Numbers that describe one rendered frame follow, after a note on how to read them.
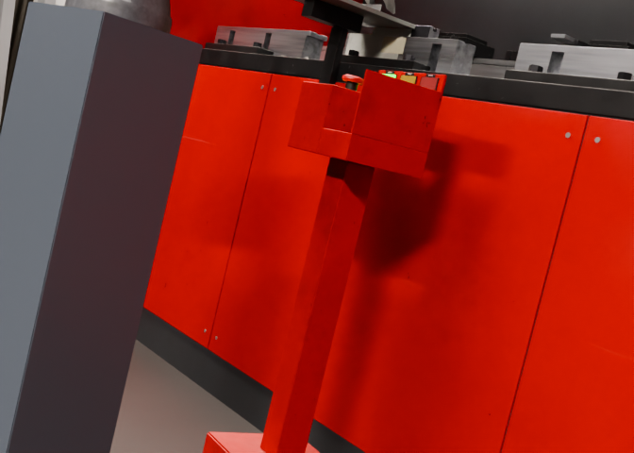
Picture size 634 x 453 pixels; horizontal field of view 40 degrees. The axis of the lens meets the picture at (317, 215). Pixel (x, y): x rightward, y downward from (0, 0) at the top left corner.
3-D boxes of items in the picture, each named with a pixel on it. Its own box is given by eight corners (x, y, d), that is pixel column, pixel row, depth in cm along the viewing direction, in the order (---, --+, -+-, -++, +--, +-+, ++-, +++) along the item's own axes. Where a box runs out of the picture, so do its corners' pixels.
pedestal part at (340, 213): (258, 447, 159) (329, 156, 155) (287, 448, 162) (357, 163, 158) (274, 461, 154) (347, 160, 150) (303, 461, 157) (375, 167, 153)
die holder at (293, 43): (210, 55, 273) (217, 25, 272) (226, 60, 277) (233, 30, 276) (302, 65, 234) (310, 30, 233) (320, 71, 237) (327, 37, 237)
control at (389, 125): (287, 145, 158) (309, 48, 157) (358, 163, 167) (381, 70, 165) (344, 160, 141) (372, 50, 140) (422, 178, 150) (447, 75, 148)
